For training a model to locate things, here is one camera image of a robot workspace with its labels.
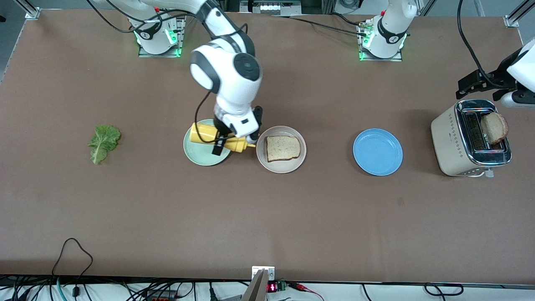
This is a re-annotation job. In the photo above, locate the yellow squeeze bottle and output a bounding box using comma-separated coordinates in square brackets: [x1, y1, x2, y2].
[190, 122, 256, 153]

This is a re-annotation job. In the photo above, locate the toast bread slice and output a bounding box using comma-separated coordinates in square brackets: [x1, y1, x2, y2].
[480, 112, 510, 145]
[266, 135, 301, 163]

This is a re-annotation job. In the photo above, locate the green lettuce leaf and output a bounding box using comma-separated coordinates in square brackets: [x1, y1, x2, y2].
[87, 125, 121, 165]

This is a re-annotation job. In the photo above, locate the mint green plate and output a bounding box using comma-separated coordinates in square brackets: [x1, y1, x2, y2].
[183, 119, 232, 166]

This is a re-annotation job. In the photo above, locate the beige plate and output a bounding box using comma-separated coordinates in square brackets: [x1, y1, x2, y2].
[256, 125, 307, 174]

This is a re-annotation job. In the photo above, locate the blue plate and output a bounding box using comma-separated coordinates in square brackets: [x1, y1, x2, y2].
[353, 128, 403, 176]

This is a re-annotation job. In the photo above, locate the beige chrome toaster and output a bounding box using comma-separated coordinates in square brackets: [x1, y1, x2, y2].
[431, 99, 512, 178]

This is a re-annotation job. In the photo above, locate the white device with ports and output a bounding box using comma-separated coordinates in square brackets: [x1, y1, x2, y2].
[240, 0, 302, 14]

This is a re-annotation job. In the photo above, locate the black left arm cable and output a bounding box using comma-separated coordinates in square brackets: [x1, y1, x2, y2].
[457, 0, 508, 89]

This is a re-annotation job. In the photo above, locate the aluminium frame post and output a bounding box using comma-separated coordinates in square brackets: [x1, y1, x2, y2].
[504, 0, 535, 28]
[15, 0, 40, 19]

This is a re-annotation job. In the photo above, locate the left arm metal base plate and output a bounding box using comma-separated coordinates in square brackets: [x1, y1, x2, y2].
[357, 21, 404, 62]

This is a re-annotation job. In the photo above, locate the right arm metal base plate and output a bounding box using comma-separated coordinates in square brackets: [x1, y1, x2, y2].
[138, 12, 186, 58]

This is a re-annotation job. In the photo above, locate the black cable to arm base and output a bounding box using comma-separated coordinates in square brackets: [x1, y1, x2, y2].
[267, 13, 370, 37]

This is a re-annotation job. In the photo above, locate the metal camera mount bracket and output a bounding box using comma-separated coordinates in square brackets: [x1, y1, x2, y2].
[242, 266, 275, 301]

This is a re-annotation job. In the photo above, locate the thin black looped cable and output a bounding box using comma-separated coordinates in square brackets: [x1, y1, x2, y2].
[52, 238, 93, 285]

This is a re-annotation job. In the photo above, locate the black oval cable loop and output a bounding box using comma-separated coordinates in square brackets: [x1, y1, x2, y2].
[424, 283, 464, 296]

